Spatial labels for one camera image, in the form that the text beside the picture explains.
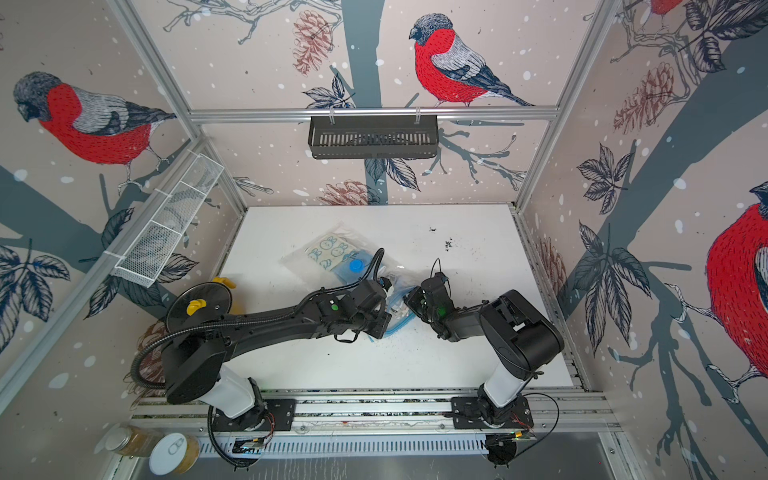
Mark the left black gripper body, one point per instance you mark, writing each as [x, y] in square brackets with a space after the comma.
[375, 324]

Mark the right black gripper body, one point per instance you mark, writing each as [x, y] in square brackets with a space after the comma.
[433, 313]

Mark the grey patterned towel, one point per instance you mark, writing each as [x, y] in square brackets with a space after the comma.
[396, 306]

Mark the clear vacuum bag blue zipper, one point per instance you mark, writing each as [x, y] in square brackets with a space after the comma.
[314, 277]

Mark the cream towel blue bunny print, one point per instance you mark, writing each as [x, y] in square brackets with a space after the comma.
[330, 251]

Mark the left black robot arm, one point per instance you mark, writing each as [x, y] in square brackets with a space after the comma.
[206, 334]

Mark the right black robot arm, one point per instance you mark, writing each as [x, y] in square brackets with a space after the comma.
[523, 339]

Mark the yellow pot black lid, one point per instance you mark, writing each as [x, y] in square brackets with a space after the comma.
[210, 297]

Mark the glass jar with metal lid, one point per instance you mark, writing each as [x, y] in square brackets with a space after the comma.
[129, 440]

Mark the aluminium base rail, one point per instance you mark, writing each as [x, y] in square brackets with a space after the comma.
[348, 423]

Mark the black hanging wire basket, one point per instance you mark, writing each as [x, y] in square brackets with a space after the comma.
[374, 137]

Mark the white mesh wall shelf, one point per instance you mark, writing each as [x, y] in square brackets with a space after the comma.
[150, 252]

